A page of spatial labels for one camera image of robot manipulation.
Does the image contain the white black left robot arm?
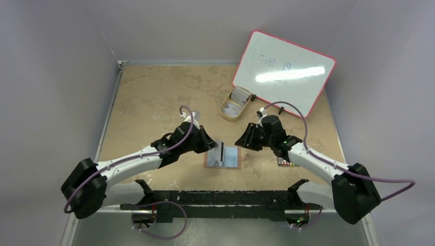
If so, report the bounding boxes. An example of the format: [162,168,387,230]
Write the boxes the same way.
[61,122,218,219]

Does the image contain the VIP card lying in tray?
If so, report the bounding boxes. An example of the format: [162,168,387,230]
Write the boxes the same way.
[222,102,243,117]

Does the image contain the marker pen pack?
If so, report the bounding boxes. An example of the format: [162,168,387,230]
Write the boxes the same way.
[277,158,298,167]

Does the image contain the aluminium table frame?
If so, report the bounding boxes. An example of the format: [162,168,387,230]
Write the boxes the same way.
[61,65,381,235]

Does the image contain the pink framed whiteboard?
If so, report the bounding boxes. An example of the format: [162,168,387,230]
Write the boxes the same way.
[232,30,336,117]

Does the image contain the stack of credit cards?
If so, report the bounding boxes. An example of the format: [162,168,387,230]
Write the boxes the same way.
[230,86,251,106]

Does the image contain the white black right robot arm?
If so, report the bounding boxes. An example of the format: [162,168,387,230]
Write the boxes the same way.
[235,115,381,224]

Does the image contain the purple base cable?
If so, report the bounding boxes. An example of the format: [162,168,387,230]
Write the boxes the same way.
[289,203,324,232]
[131,199,190,240]

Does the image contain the white VIP credit card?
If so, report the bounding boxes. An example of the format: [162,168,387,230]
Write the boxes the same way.
[206,149,221,167]

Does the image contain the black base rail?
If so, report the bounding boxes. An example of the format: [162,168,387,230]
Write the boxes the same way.
[120,190,319,223]

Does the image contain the pink leather card holder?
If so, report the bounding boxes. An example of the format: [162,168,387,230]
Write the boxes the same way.
[203,147,241,170]

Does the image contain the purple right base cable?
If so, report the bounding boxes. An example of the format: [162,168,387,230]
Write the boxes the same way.
[289,203,324,232]

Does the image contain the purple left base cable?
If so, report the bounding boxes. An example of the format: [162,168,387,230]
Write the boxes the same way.
[131,199,190,240]

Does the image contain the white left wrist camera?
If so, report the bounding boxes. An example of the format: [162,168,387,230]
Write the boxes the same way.
[181,110,201,124]

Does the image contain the beige oval tray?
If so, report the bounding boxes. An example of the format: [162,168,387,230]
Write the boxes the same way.
[219,92,252,121]

